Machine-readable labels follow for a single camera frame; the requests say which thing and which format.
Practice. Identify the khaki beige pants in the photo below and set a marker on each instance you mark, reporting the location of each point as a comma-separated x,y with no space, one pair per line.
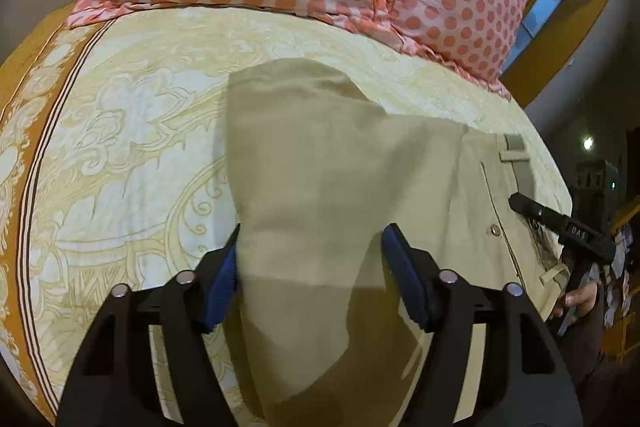
316,172

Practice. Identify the person's right hand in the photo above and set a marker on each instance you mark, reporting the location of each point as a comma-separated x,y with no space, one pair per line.
582,300

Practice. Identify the yellow floral bedsheet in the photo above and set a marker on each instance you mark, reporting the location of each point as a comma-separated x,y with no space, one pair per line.
114,169

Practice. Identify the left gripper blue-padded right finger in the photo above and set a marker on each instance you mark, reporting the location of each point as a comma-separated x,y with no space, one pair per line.
524,380

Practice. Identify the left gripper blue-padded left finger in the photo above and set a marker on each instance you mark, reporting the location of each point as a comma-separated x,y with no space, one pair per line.
112,383

